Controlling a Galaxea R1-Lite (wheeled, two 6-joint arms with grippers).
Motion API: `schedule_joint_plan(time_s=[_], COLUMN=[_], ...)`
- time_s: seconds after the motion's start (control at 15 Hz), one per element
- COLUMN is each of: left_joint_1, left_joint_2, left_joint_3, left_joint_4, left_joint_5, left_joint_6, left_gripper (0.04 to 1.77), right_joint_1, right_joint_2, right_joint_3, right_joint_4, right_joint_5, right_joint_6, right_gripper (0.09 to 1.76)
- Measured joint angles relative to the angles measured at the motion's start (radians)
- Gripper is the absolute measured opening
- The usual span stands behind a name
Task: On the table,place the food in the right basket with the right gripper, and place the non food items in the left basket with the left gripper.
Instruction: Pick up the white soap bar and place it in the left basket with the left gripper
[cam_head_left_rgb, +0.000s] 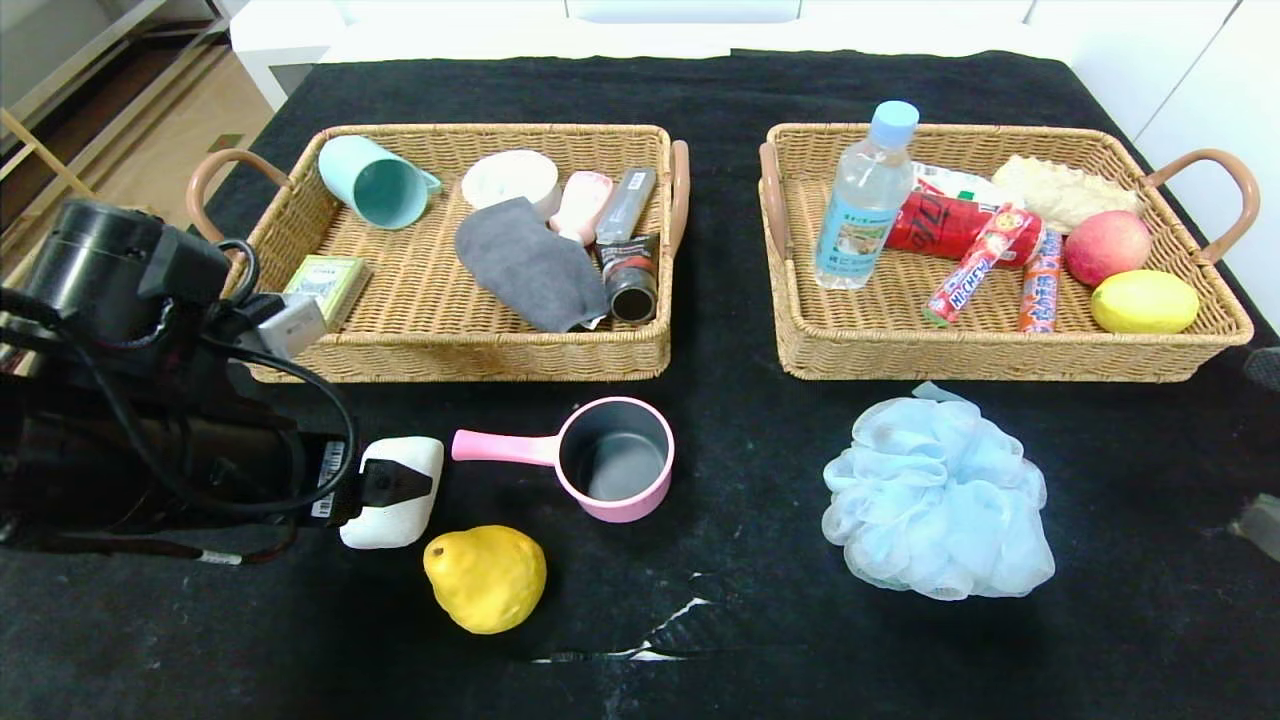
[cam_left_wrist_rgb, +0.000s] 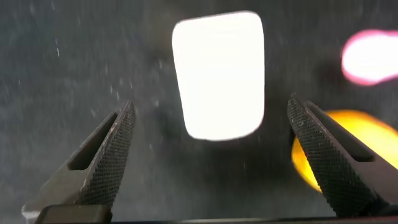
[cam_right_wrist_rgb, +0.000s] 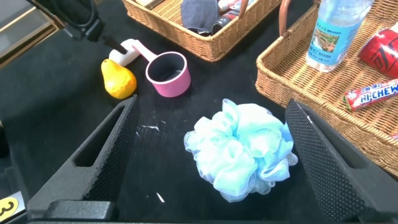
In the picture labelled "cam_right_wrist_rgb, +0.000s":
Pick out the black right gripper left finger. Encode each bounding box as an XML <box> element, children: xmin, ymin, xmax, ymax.
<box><xmin>27</xmin><ymin>94</ymin><xmax>139</xmax><ymax>221</ymax></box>

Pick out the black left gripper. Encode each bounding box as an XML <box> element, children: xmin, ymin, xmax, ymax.
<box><xmin>26</xmin><ymin>0</ymin><xmax>129</xmax><ymax>55</ymax></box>

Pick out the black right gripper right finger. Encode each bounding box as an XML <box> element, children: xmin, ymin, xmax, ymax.
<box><xmin>284</xmin><ymin>98</ymin><xmax>398</xmax><ymax>223</ymax></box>

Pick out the white soap bar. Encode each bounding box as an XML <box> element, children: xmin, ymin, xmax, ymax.
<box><xmin>108</xmin><ymin>39</ymin><xmax>141</xmax><ymax>67</ymax></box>

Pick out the clear water bottle blue cap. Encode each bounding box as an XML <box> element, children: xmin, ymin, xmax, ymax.
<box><xmin>306</xmin><ymin>0</ymin><xmax>374</xmax><ymax>73</ymax></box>

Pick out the yellow pear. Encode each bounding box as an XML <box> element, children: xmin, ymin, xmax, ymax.
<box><xmin>101</xmin><ymin>58</ymin><xmax>137</xmax><ymax>100</ymax></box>

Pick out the red Hi-Chew candy stick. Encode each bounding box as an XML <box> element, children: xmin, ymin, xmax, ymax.
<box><xmin>343</xmin><ymin>79</ymin><xmax>398</xmax><ymax>112</ymax></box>

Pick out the light blue bath pouf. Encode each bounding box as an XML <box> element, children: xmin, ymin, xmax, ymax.
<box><xmin>183</xmin><ymin>98</ymin><xmax>299</xmax><ymax>203</ymax></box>

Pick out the grey cloth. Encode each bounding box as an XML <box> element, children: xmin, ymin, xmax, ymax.
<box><xmin>180</xmin><ymin>0</ymin><xmax>220</xmax><ymax>34</ymax></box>

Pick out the yellow number sticker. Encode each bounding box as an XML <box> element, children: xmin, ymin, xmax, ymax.
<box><xmin>0</xmin><ymin>195</ymin><xmax>19</xmax><ymax>223</ymax></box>

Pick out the red cola can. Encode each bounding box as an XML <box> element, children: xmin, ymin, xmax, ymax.
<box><xmin>357</xmin><ymin>23</ymin><xmax>398</xmax><ymax>78</ymax></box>

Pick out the black and red tube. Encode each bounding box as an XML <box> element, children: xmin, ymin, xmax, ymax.
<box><xmin>211</xmin><ymin>9</ymin><xmax>246</xmax><ymax>35</ymax></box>

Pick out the pink and white small bottle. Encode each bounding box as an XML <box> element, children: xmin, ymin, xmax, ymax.
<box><xmin>217</xmin><ymin>0</ymin><xmax>239</xmax><ymax>12</ymax></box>

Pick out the wicker basket with handles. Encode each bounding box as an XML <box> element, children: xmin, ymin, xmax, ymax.
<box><xmin>255</xmin><ymin>0</ymin><xmax>398</xmax><ymax>178</ymax></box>
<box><xmin>123</xmin><ymin>0</ymin><xmax>282</xmax><ymax>63</ymax></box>

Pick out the pink pot with handle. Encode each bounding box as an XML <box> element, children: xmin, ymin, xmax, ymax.
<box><xmin>132</xmin><ymin>39</ymin><xmax>192</xmax><ymax>98</ymax></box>

